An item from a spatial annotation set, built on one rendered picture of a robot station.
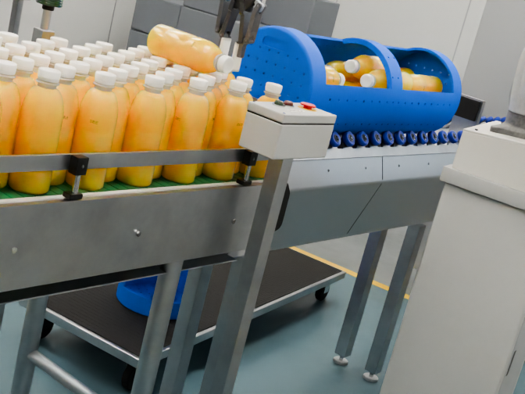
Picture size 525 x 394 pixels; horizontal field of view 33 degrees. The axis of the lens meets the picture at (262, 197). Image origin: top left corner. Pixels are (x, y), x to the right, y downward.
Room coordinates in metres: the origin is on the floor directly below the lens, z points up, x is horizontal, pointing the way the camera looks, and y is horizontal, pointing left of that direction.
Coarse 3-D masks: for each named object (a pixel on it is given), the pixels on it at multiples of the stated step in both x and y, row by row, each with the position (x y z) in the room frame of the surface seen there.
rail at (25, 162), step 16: (0, 160) 1.42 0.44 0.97; (16, 160) 1.45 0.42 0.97; (32, 160) 1.48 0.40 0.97; (48, 160) 1.51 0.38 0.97; (64, 160) 1.54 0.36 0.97; (96, 160) 1.60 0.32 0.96; (112, 160) 1.63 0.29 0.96; (128, 160) 1.67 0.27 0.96; (144, 160) 1.70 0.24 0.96; (160, 160) 1.74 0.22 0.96; (176, 160) 1.78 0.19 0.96; (192, 160) 1.82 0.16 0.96; (208, 160) 1.86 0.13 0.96; (224, 160) 1.90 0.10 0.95; (240, 160) 1.95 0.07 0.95; (256, 160) 2.00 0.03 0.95
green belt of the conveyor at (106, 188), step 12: (156, 180) 1.81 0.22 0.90; (168, 180) 1.83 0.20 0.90; (204, 180) 1.90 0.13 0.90; (216, 180) 1.93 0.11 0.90; (252, 180) 2.02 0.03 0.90; (0, 192) 1.48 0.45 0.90; (12, 192) 1.49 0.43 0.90; (48, 192) 1.54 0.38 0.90; (60, 192) 1.56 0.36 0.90; (84, 192) 1.60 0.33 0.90
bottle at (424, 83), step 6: (414, 78) 2.82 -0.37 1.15; (420, 78) 2.84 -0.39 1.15; (426, 78) 2.87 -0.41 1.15; (432, 78) 2.91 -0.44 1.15; (438, 78) 2.95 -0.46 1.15; (414, 84) 2.80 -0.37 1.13; (420, 84) 2.82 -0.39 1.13; (426, 84) 2.85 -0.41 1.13; (432, 84) 2.88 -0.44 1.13; (438, 84) 2.92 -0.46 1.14; (414, 90) 2.81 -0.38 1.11; (420, 90) 2.82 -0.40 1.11; (426, 90) 2.85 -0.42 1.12; (432, 90) 2.89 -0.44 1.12; (438, 90) 2.92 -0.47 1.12
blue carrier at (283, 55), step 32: (288, 32) 2.30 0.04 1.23; (256, 64) 2.34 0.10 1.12; (288, 64) 2.29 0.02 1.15; (320, 64) 2.29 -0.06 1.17; (384, 64) 2.59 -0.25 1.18; (416, 64) 3.06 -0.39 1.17; (448, 64) 2.94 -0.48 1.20; (256, 96) 2.33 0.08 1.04; (288, 96) 2.27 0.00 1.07; (320, 96) 2.28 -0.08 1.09; (352, 96) 2.40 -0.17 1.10; (384, 96) 2.54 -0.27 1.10; (416, 96) 2.70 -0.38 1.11; (448, 96) 2.87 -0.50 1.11; (352, 128) 2.51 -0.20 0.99; (384, 128) 2.66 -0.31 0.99; (416, 128) 2.83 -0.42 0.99
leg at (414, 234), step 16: (416, 224) 3.07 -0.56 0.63; (416, 240) 3.06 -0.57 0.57; (400, 256) 3.07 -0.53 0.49; (400, 272) 3.06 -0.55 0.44; (400, 288) 3.05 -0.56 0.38; (384, 304) 3.08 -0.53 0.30; (400, 304) 3.08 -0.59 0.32; (384, 320) 3.07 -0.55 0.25; (384, 336) 3.06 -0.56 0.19; (384, 352) 3.07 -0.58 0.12; (368, 368) 3.07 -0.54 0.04
